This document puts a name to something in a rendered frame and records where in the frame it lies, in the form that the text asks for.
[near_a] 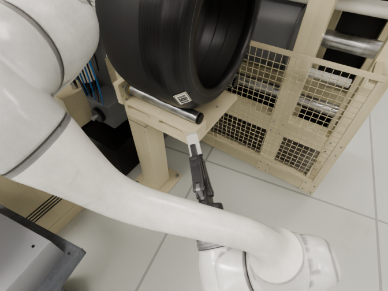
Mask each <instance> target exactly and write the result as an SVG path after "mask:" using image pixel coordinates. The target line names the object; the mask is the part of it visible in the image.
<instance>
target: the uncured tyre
mask: <svg viewBox="0 0 388 291"><path fill-rule="evenodd" d="M261 1H262V0H95V11H96V15H97V18H98V23H99V35H100V39H101V42H102V45H103V48H104V50H105V53H106V55H107V57H108V59H109V61H110V63H111V64H112V66H113V68H114V69H115V71H116V72H117V73H118V74H119V75H120V76H121V77H122V78H123V79H124V80H125V81H126V82H127V83H128V84H129V85H131V86H132V87H133V88H135V89H137V90H139V91H141V92H143V93H146V94H148V95H151V96H153V97H155V98H157V99H160V100H162V101H164V102H166V103H169V104H171V105H173V106H175V107H179V108H185V109H195V108H198V107H200V106H203V105H205V104H207V103H209V102H211V101H213V100H214V99H216V98H217V97H218V96H219V95H220V94H222V92H223V91H224V90H225V89H226V88H227V87H228V86H229V84H230V83H231V82H232V80H233V78H234V77H235V75H236V73H237V71H238V70H239V68H240V66H241V64H242V62H243V59H244V57H245V55H246V53H247V50H248V47H249V45H250V42H251V39H252V36H253V33H254V30H255V27H256V22H257V20H258V15H259V10H260V5H261ZM183 92H186V93H187V94H188V95H189V97H190V98H191V100H192V101H191V102H188V103H184V104H183V105H180V104H179V103H178V102H177V101H176V100H175V98H174V97H173V96H174V95H178V94H180V93H183Z"/></svg>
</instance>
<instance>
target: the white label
mask: <svg viewBox="0 0 388 291"><path fill-rule="evenodd" d="M173 97H174V98H175V100H176V101H177V102H178V103H179V104H180V105H183V104H184V103H188V102H191V101H192V100H191V98H190V97H189V95H188V94H187V93H186V92H183V93H180V94H178V95H174V96H173Z"/></svg>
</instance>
